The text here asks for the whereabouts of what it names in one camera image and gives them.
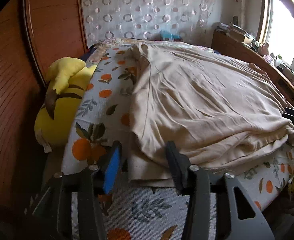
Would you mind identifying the beige t-shirt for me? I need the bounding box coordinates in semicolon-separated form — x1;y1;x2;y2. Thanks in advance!
128;43;294;187

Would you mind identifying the orange fruit print sheet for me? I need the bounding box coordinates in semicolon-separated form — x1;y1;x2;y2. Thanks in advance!
62;46;294;239

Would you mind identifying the window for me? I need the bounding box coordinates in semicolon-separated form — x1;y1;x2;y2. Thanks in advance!
256;0;294;70

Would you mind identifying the clutter on desk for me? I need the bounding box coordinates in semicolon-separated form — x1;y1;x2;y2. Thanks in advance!
215;22;294;85

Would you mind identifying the yellow plush toy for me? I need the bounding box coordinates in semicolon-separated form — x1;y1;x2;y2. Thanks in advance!
34;57;97;153

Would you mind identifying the wooden desk cabinet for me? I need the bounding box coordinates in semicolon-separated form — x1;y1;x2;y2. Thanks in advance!
211;30;294;106

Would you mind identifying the blue box on bed end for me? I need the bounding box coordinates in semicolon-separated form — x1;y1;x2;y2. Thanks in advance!
159;30;183;42

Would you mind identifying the sheer circle pattern curtain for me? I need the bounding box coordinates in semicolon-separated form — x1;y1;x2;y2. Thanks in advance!
81;0;215;47

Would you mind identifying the wooden slatted wardrobe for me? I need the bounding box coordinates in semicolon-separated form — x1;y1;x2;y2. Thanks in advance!
0;0;86;209

